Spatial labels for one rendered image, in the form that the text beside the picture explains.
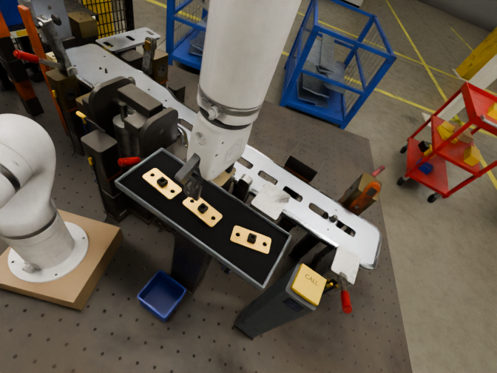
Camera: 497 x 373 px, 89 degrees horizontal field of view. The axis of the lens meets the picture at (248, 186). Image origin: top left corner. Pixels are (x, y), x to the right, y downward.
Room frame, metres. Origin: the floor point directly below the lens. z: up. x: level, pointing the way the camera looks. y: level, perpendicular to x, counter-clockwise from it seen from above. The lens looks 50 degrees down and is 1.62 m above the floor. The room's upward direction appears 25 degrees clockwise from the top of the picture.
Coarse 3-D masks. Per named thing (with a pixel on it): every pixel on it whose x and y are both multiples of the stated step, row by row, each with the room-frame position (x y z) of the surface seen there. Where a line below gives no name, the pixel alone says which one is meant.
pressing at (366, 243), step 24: (72, 48) 0.80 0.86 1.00; (96, 48) 0.86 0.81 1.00; (96, 72) 0.73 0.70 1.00; (120, 72) 0.79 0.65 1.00; (168, 96) 0.77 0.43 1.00; (192, 120) 0.71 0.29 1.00; (240, 168) 0.59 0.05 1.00; (264, 168) 0.64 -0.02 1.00; (312, 192) 0.63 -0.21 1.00; (288, 216) 0.49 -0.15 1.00; (312, 216) 0.53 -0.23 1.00; (336, 240) 0.48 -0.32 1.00; (360, 240) 0.52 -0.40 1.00; (360, 264) 0.43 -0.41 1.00
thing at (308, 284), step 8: (304, 264) 0.26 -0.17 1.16; (304, 272) 0.25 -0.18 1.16; (312, 272) 0.25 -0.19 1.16; (296, 280) 0.22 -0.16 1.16; (304, 280) 0.23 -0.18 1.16; (312, 280) 0.24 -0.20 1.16; (320, 280) 0.24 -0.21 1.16; (296, 288) 0.21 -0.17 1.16; (304, 288) 0.22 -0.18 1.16; (312, 288) 0.22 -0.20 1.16; (320, 288) 0.23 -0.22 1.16; (304, 296) 0.20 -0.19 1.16; (312, 296) 0.21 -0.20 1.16; (320, 296) 0.21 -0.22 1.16
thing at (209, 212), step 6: (186, 198) 0.29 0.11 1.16; (192, 198) 0.29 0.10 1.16; (186, 204) 0.27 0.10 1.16; (192, 204) 0.28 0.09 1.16; (198, 204) 0.29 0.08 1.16; (204, 204) 0.29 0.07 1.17; (192, 210) 0.27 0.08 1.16; (198, 210) 0.27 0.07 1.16; (204, 210) 0.27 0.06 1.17; (210, 210) 0.28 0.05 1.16; (216, 210) 0.29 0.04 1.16; (198, 216) 0.26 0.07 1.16; (204, 216) 0.27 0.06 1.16; (210, 216) 0.27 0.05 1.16; (216, 216) 0.28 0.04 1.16; (210, 222) 0.26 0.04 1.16; (216, 222) 0.26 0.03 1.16
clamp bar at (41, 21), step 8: (40, 16) 0.59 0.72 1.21; (56, 16) 0.62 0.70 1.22; (40, 24) 0.57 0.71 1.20; (48, 24) 0.58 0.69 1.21; (56, 24) 0.62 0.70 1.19; (48, 32) 0.58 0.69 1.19; (56, 32) 0.60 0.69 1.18; (48, 40) 0.59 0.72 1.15; (56, 40) 0.59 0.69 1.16; (56, 48) 0.58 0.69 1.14; (56, 56) 0.60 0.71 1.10; (64, 56) 0.60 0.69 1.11; (64, 64) 0.59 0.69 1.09
